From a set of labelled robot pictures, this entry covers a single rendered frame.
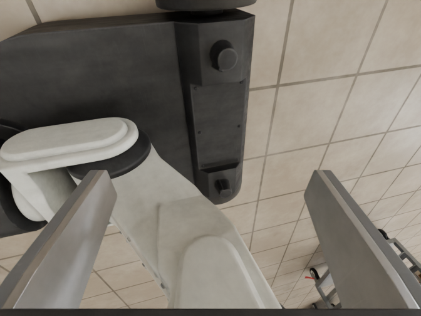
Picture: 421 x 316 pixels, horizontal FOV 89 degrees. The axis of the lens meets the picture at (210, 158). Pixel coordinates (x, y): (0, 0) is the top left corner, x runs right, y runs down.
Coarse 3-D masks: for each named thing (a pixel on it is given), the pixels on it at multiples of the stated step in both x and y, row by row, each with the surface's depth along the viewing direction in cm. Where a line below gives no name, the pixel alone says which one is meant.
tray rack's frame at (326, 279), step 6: (390, 240) 162; (312, 276) 198; (324, 276) 181; (330, 276) 180; (318, 282) 191; (324, 282) 187; (330, 282) 192; (318, 288) 193; (324, 294) 190; (324, 300) 187; (330, 306) 183
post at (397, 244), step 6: (396, 240) 162; (396, 246) 161; (402, 246) 158; (402, 252) 157; (408, 252) 155; (408, 258) 153; (414, 258) 152; (414, 264) 150; (420, 264) 149; (420, 270) 147
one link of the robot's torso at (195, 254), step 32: (128, 160) 34; (160, 160) 36; (128, 192) 31; (160, 192) 31; (192, 192) 31; (128, 224) 27; (160, 224) 25; (192, 224) 24; (224, 224) 23; (160, 256) 20; (192, 256) 19; (224, 256) 19; (160, 288) 30; (192, 288) 17; (224, 288) 17; (256, 288) 18
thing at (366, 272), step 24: (312, 192) 11; (336, 192) 9; (312, 216) 11; (336, 216) 8; (360, 216) 8; (336, 240) 8; (360, 240) 7; (384, 240) 7; (336, 264) 8; (360, 264) 7; (384, 264) 6; (336, 288) 8; (360, 288) 7; (384, 288) 6; (408, 288) 6
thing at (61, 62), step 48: (0, 48) 35; (48, 48) 36; (96, 48) 38; (144, 48) 39; (192, 48) 38; (240, 48) 39; (0, 96) 39; (48, 96) 41; (96, 96) 43; (144, 96) 45; (192, 96) 45; (240, 96) 48; (0, 144) 39; (192, 144) 54; (240, 144) 57; (0, 192) 33
